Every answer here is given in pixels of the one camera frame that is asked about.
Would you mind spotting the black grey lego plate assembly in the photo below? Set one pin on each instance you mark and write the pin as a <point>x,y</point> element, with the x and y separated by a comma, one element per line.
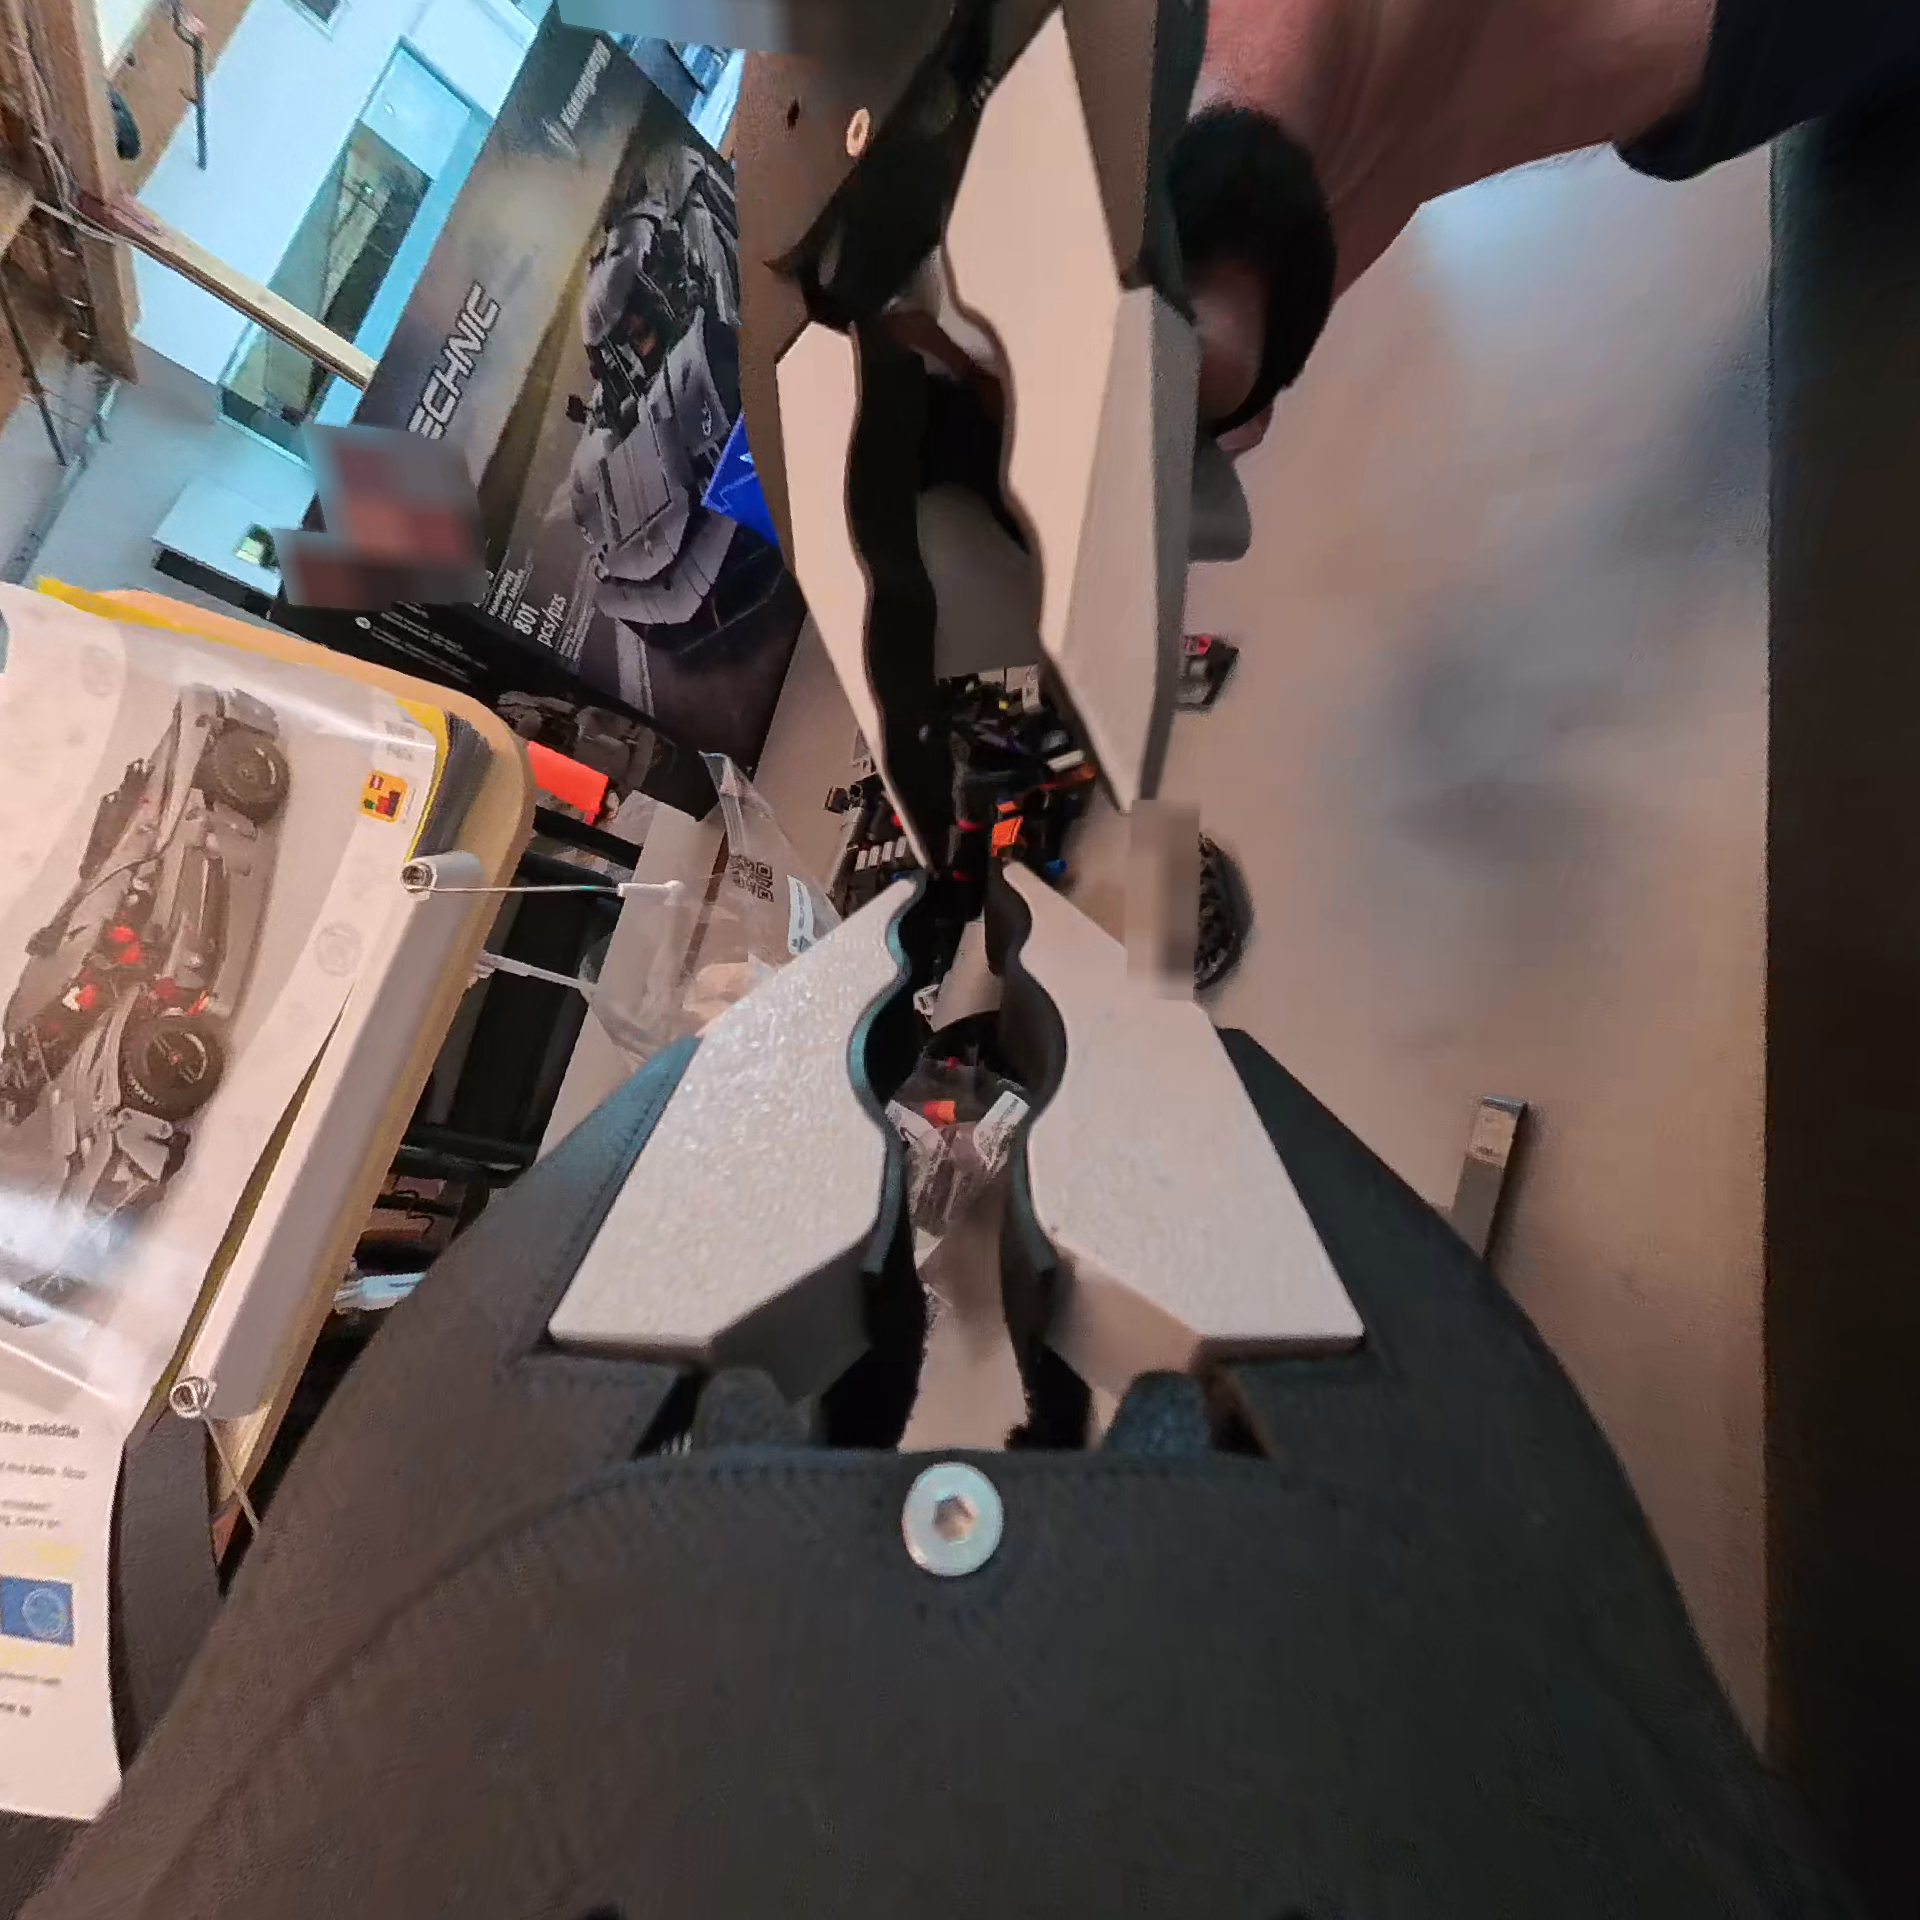
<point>1223,914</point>

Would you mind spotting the partly built lego car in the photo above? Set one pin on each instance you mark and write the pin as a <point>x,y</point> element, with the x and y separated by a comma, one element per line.
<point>1021,763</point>

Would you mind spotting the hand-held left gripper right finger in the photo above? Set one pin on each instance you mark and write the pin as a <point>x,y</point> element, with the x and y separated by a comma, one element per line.
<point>1184,1201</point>

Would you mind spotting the white wooden book stand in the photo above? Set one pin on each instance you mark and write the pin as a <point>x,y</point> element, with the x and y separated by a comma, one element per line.
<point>301,1201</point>

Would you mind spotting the printed paper sheet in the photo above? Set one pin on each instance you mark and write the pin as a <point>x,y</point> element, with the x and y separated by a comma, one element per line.
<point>45,1622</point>

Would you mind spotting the dark lego box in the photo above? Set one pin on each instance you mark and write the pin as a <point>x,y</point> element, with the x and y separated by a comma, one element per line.
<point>600,375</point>

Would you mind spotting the person's right hand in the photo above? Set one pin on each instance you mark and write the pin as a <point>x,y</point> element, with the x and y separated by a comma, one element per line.
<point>1425,89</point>

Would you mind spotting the white instruction booklet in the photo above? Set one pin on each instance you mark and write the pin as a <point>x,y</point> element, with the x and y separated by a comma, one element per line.
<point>150,931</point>

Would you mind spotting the long grey lego beam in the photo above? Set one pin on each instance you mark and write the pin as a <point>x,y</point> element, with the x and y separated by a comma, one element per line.
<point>1484,1171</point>

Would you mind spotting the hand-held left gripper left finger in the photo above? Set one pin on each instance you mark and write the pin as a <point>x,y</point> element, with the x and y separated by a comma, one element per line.
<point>721,1201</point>

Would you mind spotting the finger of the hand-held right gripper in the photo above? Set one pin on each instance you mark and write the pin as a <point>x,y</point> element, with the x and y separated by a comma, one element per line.
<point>825,495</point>
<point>1109,523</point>

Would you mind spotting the black dotted edge pad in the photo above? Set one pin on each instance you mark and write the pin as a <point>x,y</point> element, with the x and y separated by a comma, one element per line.
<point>1846,900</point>

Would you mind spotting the grey red lego subassembly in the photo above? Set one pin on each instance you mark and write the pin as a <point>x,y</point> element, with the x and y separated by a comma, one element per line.
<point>1208,668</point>

